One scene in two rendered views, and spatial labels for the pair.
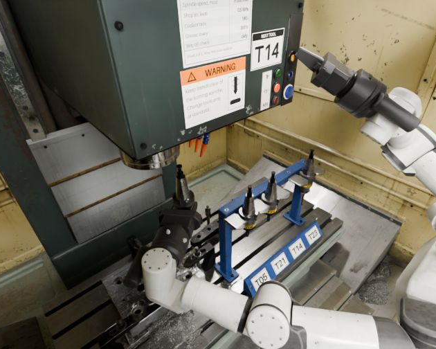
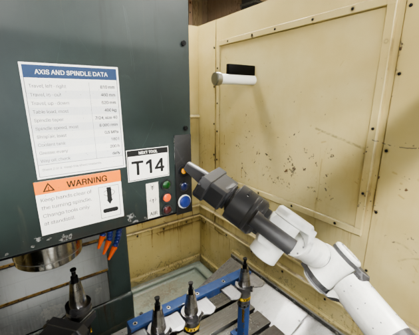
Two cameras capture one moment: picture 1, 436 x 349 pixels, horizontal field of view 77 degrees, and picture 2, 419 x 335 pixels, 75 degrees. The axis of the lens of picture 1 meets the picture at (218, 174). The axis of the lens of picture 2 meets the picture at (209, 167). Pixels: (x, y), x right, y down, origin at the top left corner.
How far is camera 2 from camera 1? 0.30 m
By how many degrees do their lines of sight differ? 21
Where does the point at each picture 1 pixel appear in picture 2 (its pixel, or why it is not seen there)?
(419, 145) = (336, 265)
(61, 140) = not seen: outside the picture
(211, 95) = (76, 203)
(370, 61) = (313, 172)
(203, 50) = (63, 164)
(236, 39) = (106, 155)
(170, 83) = (20, 193)
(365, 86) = (241, 203)
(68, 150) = not seen: hidden behind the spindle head
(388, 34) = (324, 149)
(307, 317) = not seen: outside the picture
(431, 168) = (352, 295)
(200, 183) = (167, 282)
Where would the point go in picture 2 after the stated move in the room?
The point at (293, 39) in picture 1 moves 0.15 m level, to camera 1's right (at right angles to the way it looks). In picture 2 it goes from (181, 155) to (244, 156)
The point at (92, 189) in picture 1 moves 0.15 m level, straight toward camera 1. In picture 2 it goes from (22, 282) to (14, 308)
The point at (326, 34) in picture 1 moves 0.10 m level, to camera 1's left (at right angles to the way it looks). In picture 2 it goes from (275, 146) to (254, 145)
